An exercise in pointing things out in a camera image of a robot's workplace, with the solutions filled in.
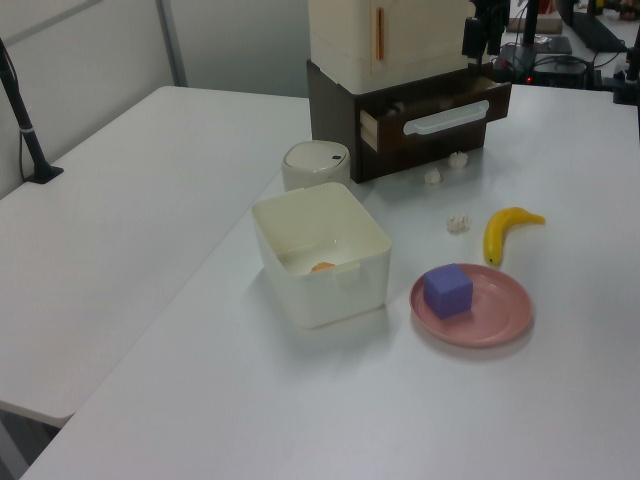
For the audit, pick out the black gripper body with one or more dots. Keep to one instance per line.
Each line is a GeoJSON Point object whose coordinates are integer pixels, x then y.
{"type": "Point", "coordinates": [492, 12]}

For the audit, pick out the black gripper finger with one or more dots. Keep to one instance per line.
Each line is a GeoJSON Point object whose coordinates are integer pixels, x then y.
{"type": "Point", "coordinates": [493, 42]}
{"type": "Point", "coordinates": [471, 36]}

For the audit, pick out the grey object inside drawer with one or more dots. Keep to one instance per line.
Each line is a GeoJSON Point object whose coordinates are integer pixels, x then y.
{"type": "Point", "coordinates": [397, 107]}

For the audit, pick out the dark brown drawer cabinet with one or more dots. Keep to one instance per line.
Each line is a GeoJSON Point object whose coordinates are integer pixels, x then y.
{"type": "Point", "coordinates": [330, 110]}

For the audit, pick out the black upright stand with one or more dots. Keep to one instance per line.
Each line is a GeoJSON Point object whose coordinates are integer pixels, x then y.
{"type": "Point", "coordinates": [531, 22]}

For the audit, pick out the brown cardboard box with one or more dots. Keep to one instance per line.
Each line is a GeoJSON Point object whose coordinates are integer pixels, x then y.
{"type": "Point", "coordinates": [547, 26]}

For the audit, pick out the black device with red light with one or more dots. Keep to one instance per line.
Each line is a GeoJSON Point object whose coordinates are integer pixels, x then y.
{"type": "Point", "coordinates": [557, 72]}

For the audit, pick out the white crumpled paper ball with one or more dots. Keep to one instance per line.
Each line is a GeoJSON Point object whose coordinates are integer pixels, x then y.
{"type": "Point", "coordinates": [457, 160]}
{"type": "Point", "coordinates": [433, 177]}
{"type": "Point", "coordinates": [459, 223]}

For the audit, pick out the cream toy fridge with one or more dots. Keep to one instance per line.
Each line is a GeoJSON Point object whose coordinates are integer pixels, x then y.
{"type": "Point", "coordinates": [340, 40]}

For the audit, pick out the yellow banana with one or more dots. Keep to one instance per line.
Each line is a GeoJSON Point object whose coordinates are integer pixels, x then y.
{"type": "Point", "coordinates": [495, 235]}

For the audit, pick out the small white trash can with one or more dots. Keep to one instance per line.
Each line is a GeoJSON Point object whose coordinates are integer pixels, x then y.
{"type": "Point", "coordinates": [312, 161]}

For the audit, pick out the purple cube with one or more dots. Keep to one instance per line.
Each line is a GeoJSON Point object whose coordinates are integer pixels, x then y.
{"type": "Point", "coordinates": [447, 292]}

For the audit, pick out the pink plate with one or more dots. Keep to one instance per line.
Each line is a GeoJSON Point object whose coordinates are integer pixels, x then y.
{"type": "Point", "coordinates": [495, 312]}

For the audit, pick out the small orange object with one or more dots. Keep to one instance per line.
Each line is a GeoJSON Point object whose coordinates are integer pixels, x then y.
{"type": "Point", "coordinates": [322, 267]}

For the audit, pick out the white plastic storage bin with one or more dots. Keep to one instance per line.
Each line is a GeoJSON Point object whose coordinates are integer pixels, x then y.
{"type": "Point", "coordinates": [330, 300]}

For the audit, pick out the black table clamp mount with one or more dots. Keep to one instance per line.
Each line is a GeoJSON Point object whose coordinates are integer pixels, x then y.
{"type": "Point", "coordinates": [627, 82]}

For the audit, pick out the black camera stand pole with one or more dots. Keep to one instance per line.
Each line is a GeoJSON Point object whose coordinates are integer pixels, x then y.
{"type": "Point", "coordinates": [25, 131]}

